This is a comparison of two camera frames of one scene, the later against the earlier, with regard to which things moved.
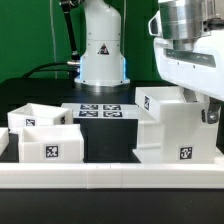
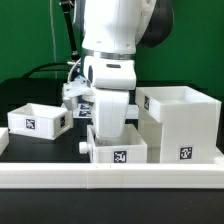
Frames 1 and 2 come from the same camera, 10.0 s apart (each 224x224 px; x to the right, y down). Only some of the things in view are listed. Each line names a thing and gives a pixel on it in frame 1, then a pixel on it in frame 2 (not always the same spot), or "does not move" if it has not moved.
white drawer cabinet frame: x=171 y=129 does not move
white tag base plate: x=103 y=110 does not move
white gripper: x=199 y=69 → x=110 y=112
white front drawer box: x=50 y=143 → x=130 y=149
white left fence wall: x=4 y=139 does not move
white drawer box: x=37 y=114 does not move
